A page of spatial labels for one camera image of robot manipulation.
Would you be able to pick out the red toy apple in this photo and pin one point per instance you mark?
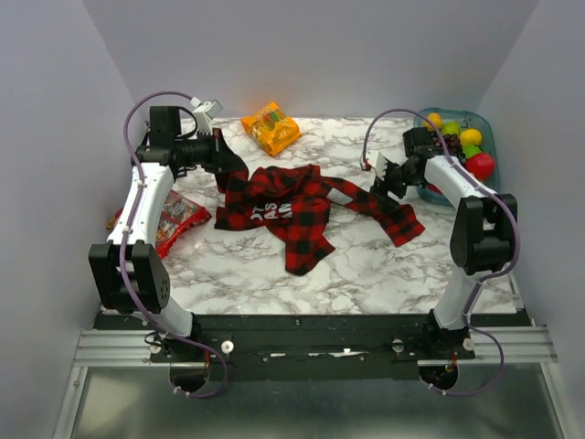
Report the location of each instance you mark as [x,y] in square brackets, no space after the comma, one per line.
[481,166]

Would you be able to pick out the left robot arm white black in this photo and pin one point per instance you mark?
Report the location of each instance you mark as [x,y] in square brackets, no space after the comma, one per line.
[129,275]

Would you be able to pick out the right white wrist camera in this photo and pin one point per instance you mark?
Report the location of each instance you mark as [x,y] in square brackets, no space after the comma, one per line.
[376,163]

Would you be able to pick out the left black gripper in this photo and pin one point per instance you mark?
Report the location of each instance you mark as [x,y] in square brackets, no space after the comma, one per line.
[221,156]

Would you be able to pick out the yellow toy lemon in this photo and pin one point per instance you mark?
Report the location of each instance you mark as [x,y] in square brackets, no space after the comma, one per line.
[471,137]

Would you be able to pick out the red black plaid shirt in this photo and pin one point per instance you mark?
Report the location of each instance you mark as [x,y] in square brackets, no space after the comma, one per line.
[294,204]

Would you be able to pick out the dark purple toy grapes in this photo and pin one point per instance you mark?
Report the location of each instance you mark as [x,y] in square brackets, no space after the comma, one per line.
[452,142]

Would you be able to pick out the aluminium rail frame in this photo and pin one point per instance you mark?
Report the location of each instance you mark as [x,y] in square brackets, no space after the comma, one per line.
[115,391]

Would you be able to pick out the green toy fruit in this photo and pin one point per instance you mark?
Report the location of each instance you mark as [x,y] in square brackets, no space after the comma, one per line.
[451,128]

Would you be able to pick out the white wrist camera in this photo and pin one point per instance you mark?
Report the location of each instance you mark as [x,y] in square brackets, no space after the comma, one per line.
[204,113]
[376,163]

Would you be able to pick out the orange yellow toy fruit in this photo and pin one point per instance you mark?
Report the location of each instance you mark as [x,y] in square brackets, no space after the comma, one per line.
[433,122]

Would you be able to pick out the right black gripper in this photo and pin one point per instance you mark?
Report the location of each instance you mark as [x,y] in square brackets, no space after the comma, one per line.
[380,193]

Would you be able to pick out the orange snack bag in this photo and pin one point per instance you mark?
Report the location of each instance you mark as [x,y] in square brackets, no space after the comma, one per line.
[271,129]

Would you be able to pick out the red snack bag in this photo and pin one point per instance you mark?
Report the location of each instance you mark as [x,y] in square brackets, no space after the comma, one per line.
[179,214]

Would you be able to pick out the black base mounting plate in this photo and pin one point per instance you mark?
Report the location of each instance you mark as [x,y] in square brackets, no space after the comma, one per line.
[309,348]

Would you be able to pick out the teal plastic fruit bin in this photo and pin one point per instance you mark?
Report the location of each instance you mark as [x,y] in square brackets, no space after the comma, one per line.
[466,120]

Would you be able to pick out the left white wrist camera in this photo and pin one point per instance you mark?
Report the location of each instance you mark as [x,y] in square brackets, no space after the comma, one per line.
[204,113]

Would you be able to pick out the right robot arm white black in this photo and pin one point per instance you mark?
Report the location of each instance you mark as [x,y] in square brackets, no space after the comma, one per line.
[485,238]

